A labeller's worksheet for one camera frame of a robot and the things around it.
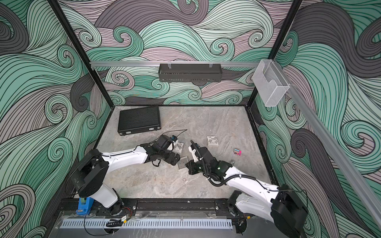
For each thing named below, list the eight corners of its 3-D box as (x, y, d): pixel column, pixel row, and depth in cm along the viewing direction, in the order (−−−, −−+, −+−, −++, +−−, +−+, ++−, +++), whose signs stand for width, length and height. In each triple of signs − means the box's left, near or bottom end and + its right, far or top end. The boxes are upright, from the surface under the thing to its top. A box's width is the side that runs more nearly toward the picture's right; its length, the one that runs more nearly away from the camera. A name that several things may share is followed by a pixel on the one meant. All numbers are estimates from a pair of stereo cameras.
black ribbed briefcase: (119, 136, 103) (115, 131, 98) (122, 115, 116) (119, 110, 111) (161, 130, 106) (159, 125, 101) (159, 111, 119) (158, 105, 115)
